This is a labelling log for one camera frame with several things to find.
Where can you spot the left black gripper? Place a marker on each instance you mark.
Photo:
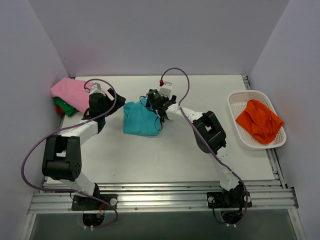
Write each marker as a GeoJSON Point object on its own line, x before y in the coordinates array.
{"type": "Point", "coordinates": [115, 99]}

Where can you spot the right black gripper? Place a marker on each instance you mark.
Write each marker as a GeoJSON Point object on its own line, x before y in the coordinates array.
{"type": "Point", "coordinates": [162, 108]}

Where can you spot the teal t-shirt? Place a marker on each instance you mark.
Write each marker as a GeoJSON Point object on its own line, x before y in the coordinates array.
{"type": "Point", "coordinates": [139, 120]}

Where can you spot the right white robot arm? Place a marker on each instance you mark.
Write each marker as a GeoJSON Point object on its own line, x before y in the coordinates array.
{"type": "Point", "coordinates": [208, 132]}

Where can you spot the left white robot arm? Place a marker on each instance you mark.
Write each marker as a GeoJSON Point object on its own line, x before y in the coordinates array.
{"type": "Point", "coordinates": [62, 160]}

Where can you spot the pink folded t-shirt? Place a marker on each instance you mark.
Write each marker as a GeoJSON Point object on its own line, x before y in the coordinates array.
{"type": "Point", "coordinates": [72, 91]}

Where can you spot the green folded t-shirt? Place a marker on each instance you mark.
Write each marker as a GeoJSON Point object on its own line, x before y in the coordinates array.
{"type": "Point", "coordinates": [68, 109]}

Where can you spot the red folded t-shirt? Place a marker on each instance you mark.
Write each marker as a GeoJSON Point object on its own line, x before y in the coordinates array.
{"type": "Point", "coordinates": [59, 110]}

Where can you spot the white plastic basket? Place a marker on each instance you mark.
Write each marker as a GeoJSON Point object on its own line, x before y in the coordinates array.
{"type": "Point", "coordinates": [237, 103]}

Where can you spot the orange t-shirt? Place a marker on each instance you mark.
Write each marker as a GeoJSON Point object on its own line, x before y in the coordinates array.
{"type": "Point", "coordinates": [260, 122]}

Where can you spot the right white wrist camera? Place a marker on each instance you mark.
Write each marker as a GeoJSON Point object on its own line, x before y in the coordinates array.
{"type": "Point", "coordinates": [166, 89]}

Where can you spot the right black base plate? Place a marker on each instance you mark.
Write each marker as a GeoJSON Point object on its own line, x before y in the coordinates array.
{"type": "Point", "coordinates": [220, 200]}

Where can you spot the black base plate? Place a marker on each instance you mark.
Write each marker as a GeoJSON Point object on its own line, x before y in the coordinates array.
{"type": "Point", "coordinates": [82, 203]}
{"type": "Point", "coordinates": [220, 200]}

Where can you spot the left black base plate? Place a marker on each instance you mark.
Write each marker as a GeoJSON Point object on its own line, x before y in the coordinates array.
{"type": "Point", "coordinates": [82, 203]}

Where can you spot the aluminium rail frame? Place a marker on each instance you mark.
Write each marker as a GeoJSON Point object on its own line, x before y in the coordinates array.
{"type": "Point", "coordinates": [169, 173]}

